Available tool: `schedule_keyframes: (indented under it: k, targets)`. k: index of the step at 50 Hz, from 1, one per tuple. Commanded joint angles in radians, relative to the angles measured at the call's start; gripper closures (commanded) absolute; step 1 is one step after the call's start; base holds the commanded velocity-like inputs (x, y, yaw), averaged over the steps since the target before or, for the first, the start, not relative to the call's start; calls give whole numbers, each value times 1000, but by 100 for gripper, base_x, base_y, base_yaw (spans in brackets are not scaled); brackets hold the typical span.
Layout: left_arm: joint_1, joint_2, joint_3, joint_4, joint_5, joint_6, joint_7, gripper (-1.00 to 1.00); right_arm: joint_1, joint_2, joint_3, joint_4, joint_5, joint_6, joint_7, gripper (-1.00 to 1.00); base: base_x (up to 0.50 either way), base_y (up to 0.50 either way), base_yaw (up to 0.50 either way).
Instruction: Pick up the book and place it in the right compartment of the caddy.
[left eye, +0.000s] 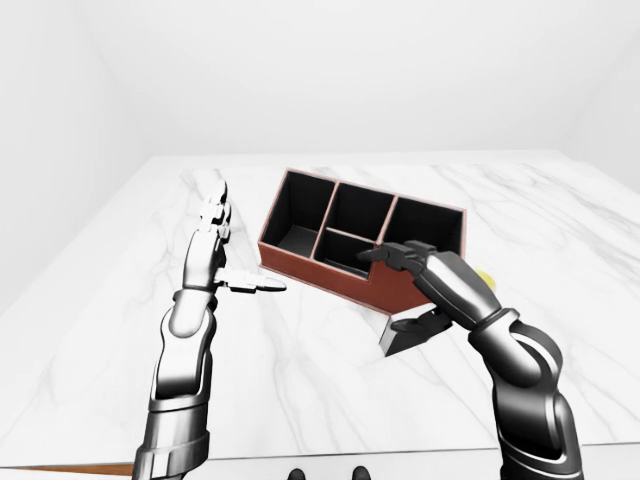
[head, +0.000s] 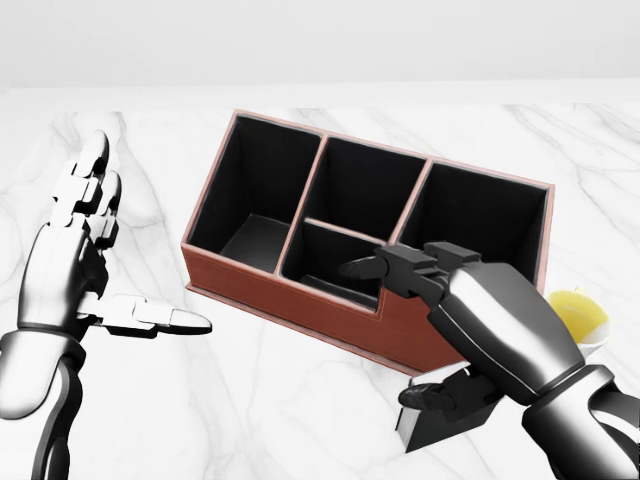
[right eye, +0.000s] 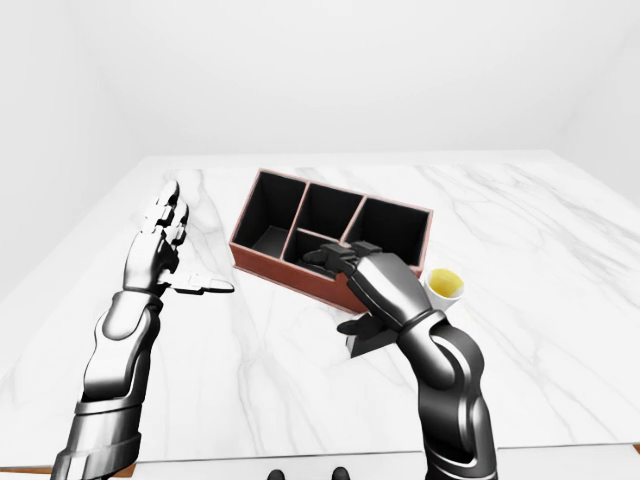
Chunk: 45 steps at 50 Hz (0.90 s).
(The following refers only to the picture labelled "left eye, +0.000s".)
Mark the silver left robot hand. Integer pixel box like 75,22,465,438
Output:
181,180,288,297

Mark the red-brown desk caddy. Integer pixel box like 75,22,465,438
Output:
257,168,467,317

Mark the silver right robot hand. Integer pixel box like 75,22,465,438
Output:
356,240,503,336

